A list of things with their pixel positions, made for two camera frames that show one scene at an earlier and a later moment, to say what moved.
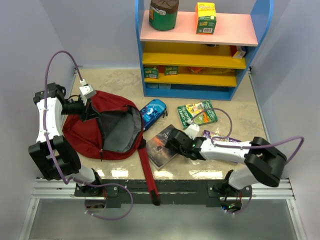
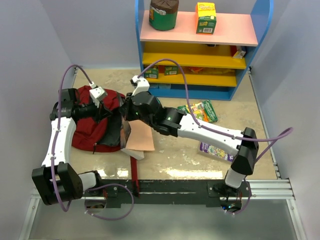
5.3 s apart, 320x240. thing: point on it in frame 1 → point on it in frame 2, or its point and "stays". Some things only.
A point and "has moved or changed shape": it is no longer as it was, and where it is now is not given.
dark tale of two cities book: (159, 154) → (136, 137)
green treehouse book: (201, 112) stays
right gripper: (183, 133) → (125, 109)
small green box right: (171, 70) stays
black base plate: (194, 192) stays
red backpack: (115, 128) has moved or changed shape
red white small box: (239, 54) stays
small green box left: (151, 73) stays
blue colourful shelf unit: (181, 63) stays
